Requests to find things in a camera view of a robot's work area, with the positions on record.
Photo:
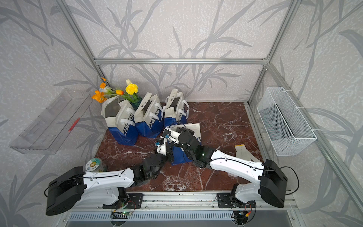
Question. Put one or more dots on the blue glass vase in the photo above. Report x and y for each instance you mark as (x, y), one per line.
(135, 101)

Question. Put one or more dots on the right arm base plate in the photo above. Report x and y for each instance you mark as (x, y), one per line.
(225, 200)

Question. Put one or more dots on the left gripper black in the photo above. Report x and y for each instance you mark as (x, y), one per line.
(169, 154)

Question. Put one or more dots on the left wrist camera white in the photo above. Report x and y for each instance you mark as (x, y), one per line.
(161, 146)

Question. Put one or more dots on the artificial flower bouquet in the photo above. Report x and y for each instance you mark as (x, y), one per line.
(106, 92)

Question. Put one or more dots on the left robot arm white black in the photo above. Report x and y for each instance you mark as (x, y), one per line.
(77, 187)

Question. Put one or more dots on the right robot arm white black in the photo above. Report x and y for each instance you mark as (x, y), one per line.
(267, 182)

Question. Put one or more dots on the white work glove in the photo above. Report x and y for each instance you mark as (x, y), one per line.
(243, 153)

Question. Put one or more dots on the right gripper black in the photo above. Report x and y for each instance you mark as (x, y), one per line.
(184, 131)

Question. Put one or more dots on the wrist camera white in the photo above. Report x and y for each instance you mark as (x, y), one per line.
(161, 146)
(171, 136)

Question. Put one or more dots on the white wire mesh basket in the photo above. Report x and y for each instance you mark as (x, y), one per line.
(287, 128)

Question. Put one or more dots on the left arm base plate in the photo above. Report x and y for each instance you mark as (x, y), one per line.
(134, 201)

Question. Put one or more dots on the clear acrylic wall shelf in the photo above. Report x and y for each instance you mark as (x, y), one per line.
(46, 134)

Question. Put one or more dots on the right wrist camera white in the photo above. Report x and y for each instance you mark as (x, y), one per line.
(171, 136)

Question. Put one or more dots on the blue beige takeout bag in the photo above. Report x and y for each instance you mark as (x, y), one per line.
(179, 155)
(119, 117)
(149, 117)
(176, 110)

